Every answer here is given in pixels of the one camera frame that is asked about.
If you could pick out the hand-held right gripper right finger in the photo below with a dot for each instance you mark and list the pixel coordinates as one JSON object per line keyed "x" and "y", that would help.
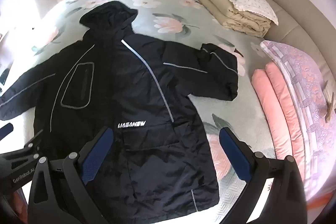
{"x": 234, "y": 158}

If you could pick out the purple floral pillow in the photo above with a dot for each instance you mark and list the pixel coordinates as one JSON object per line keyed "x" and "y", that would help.
{"x": 302, "y": 77}

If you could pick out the folded pink quilt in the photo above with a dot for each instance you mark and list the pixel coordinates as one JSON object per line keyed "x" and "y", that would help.
{"x": 278, "y": 113}

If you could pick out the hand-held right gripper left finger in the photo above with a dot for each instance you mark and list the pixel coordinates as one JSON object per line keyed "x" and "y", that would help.
{"x": 96, "y": 158}

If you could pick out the black hooded jacket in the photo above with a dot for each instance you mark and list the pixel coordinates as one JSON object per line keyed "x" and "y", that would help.
{"x": 136, "y": 87}

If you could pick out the floral green bed blanket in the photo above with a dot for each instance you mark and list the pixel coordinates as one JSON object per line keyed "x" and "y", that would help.
{"x": 236, "y": 119}

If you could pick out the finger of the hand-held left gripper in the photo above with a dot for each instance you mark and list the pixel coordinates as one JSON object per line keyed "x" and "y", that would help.
{"x": 6, "y": 129}
{"x": 35, "y": 141}

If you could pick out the folded beige quilt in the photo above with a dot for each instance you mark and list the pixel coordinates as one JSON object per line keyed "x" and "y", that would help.
{"x": 231, "y": 11}

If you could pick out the tan wooden object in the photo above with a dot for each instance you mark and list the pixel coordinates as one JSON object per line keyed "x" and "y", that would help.
{"x": 330, "y": 103}

